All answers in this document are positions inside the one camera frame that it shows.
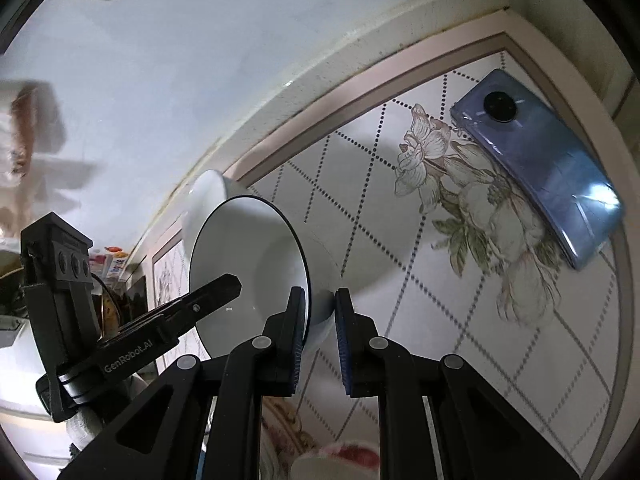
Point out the plain white bowl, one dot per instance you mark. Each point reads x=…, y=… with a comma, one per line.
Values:
x=210, y=195

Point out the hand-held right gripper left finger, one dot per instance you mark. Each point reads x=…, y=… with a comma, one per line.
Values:
x=296, y=340

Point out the person's left hand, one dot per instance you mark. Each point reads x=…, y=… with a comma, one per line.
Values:
x=85, y=425

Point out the colourful wall stickers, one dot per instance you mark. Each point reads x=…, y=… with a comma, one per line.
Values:
x=116, y=260

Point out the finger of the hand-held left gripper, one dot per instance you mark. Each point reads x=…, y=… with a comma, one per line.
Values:
x=200, y=302

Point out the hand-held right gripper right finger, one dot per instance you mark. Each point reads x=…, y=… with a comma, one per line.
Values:
x=342, y=340

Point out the plastic bag with red contents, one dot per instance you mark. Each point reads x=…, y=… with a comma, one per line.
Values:
x=37, y=115

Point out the floral printed tablecloth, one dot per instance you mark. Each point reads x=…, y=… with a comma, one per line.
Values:
x=500, y=360

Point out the blue smartphone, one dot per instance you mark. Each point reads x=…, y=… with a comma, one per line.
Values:
x=540, y=165

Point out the white bowl with dark rim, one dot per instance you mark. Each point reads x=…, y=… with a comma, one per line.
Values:
x=260, y=255

